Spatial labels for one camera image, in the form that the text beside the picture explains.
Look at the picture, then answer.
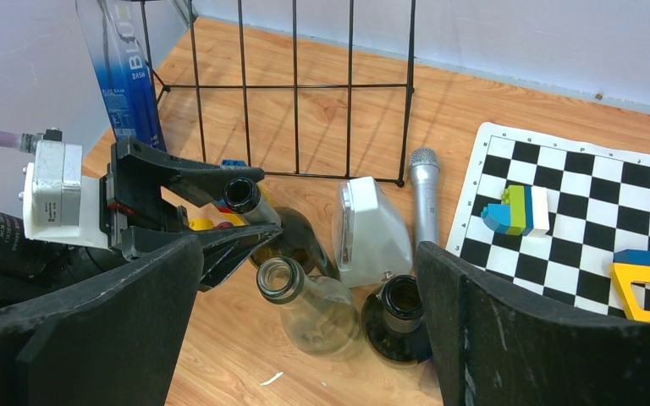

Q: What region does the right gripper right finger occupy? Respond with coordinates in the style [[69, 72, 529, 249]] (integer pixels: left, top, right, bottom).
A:
[[415, 242, 650, 405]]

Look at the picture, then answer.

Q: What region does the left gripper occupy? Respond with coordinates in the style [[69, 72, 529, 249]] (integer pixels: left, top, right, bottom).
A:
[[99, 137, 282, 292]]

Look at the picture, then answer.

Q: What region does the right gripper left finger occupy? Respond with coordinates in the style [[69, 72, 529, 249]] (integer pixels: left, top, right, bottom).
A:
[[0, 237, 203, 405]]

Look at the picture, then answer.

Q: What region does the dark green wine bottle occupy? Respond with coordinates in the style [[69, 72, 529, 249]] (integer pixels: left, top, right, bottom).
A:
[[223, 178, 339, 280]]

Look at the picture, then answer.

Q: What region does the clear champagne bottle black label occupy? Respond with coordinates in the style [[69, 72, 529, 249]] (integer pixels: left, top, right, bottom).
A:
[[256, 256, 364, 361]]

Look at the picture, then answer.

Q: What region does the blue square bottle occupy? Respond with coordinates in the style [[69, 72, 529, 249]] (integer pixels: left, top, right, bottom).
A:
[[74, 0, 167, 151]]

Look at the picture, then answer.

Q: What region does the green wine bottle cream label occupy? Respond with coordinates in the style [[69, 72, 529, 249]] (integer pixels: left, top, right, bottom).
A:
[[361, 275, 432, 369]]

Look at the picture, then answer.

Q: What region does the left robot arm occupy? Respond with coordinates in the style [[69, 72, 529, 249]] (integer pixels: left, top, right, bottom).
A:
[[0, 138, 282, 308]]

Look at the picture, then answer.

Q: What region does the yellow blue toy car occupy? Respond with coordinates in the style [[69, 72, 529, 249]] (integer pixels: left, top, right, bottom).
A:
[[188, 198, 248, 231]]

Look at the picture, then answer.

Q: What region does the blue red yellow block tower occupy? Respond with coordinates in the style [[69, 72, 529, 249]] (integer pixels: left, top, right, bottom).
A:
[[221, 159, 248, 167]]

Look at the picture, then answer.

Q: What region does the blue green white block cluster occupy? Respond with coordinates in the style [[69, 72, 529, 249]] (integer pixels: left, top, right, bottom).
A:
[[480, 184, 551, 237]]

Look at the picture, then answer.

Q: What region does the white metronome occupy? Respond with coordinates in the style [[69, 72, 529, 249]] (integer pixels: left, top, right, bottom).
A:
[[332, 176, 413, 288]]

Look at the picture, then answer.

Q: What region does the checkered chess mat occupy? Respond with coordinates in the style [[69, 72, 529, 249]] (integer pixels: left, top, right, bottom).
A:
[[446, 122, 650, 317]]

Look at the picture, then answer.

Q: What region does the silver microphone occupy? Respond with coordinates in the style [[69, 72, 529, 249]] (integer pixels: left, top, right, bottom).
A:
[[409, 147, 441, 250]]

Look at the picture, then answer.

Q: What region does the black wire wine rack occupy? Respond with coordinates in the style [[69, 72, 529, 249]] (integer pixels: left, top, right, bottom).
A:
[[146, 0, 416, 188]]

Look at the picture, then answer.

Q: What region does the yellow blue block frame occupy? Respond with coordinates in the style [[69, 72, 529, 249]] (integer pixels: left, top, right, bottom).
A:
[[609, 249, 650, 322]]

